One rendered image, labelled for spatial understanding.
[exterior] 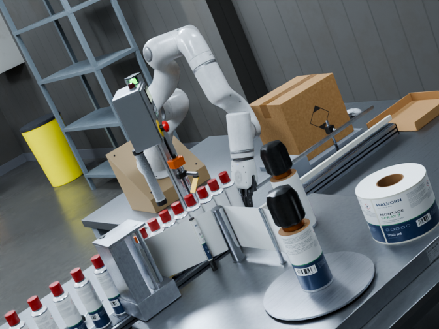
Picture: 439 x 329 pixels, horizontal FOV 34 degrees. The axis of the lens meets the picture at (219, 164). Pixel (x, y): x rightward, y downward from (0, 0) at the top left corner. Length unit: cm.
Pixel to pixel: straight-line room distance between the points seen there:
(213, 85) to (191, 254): 60
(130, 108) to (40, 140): 580
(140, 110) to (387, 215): 84
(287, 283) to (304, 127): 106
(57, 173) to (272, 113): 544
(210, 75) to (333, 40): 275
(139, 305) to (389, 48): 317
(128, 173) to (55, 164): 492
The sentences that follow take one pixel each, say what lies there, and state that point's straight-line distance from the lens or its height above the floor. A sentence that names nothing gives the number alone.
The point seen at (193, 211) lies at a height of 103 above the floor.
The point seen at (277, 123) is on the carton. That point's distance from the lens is 295.
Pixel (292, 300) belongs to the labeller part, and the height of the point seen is 89.
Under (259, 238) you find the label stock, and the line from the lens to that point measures 219.
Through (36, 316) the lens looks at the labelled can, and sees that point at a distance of 221.
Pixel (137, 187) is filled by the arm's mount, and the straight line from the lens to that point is 322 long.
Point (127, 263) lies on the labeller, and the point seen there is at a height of 107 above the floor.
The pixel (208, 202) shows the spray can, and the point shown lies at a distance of 241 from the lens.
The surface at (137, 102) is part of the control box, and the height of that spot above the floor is 144.
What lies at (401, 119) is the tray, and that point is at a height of 83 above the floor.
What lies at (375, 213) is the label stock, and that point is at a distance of 201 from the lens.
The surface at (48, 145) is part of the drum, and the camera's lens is 809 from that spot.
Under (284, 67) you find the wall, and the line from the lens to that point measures 561.
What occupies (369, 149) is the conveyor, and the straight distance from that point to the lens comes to 284.
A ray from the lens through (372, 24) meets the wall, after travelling 493.
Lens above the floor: 181
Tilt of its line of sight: 16 degrees down
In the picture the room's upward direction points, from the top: 24 degrees counter-clockwise
